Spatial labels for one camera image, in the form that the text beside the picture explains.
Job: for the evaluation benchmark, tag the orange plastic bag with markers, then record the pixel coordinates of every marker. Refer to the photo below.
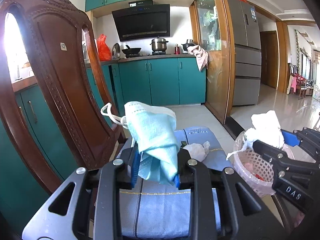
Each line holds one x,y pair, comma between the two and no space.
103,50

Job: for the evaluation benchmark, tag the green leaf scrap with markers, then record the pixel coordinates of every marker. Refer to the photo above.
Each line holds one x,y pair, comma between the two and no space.
183,144

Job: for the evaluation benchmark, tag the wooden glass sliding door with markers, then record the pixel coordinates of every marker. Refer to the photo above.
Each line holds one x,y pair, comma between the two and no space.
212,27

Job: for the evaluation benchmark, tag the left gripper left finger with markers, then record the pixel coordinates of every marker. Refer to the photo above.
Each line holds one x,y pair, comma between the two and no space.
84,194

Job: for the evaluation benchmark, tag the white plastic mesh basket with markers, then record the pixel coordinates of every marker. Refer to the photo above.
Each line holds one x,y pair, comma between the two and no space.
252,168

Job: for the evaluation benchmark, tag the steel pot lid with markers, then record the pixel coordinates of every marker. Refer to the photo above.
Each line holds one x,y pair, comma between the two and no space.
116,51

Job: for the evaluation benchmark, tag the pink hanging towel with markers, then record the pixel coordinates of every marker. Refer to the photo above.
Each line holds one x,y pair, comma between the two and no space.
201,55

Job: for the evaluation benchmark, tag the red thermos bottle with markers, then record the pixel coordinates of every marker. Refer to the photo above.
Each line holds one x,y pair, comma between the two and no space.
176,49

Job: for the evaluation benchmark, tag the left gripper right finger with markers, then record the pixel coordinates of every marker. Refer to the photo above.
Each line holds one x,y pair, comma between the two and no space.
222,205

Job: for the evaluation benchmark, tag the white tissue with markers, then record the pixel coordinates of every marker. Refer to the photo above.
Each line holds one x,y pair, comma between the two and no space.
266,128

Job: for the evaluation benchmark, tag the steel cooking pot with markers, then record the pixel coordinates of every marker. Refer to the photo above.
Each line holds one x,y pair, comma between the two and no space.
159,45

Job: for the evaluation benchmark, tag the brown wooden room door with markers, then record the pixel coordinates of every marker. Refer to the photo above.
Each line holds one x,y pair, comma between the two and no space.
269,58

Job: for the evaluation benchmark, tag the black range hood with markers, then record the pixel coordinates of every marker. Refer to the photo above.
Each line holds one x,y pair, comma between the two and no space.
146,21

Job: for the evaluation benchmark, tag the white plastic bag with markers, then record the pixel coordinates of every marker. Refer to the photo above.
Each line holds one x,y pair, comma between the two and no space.
197,151

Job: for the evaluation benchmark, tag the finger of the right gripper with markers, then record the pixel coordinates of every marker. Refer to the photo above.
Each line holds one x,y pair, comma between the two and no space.
279,158
297,137

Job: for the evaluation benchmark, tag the dark wooden chair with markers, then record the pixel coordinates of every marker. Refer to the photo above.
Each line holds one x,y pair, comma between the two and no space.
54,32

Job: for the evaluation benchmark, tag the black wok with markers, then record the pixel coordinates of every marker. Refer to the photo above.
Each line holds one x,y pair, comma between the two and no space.
131,51

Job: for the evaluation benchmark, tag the teal lower kitchen cabinets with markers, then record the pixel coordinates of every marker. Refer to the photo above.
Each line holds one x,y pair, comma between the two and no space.
163,82

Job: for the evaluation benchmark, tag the black kettle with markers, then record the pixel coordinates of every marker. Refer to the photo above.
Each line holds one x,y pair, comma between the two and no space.
187,44

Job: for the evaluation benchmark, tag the light blue face mask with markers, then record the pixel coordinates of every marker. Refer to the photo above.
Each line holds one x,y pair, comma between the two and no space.
152,128

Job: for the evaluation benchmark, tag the silver refrigerator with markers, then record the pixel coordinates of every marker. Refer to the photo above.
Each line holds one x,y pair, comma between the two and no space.
247,53

